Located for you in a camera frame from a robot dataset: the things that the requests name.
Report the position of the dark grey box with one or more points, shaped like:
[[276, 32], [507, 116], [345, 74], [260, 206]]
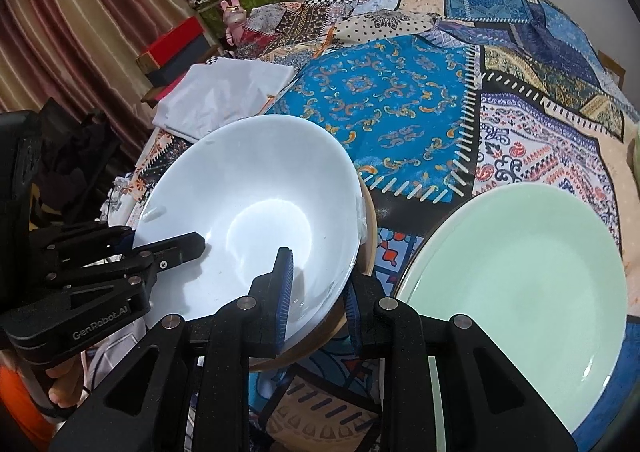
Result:
[[185, 64]]

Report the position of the red box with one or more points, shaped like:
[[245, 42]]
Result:
[[172, 44]]

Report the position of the pink bunny toy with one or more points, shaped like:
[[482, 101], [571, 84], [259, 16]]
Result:
[[234, 19]]

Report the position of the large white plate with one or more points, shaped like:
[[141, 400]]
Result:
[[435, 397]]

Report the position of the striped curtain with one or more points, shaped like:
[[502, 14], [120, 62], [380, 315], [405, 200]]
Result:
[[75, 6]]

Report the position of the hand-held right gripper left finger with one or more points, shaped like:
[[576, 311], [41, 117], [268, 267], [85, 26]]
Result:
[[285, 292]]

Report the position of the person's left hand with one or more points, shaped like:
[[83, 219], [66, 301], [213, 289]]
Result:
[[67, 384]]

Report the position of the white folded cloth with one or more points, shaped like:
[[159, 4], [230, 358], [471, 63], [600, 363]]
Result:
[[220, 91]]

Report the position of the white bowl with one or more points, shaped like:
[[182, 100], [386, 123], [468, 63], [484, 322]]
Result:
[[250, 182]]

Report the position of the patchwork printed blanket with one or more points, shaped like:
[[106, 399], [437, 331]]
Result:
[[400, 91]]

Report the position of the large green plate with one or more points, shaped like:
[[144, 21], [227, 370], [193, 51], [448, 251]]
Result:
[[510, 307]]

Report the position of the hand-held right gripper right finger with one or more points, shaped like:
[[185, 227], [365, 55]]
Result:
[[352, 317]]

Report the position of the wooden plate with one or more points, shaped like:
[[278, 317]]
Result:
[[370, 232]]

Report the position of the dark cloth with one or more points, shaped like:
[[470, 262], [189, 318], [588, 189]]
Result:
[[75, 156]]

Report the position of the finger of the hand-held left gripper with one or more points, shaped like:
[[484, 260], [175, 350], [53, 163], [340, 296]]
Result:
[[90, 238], [170, 249]]

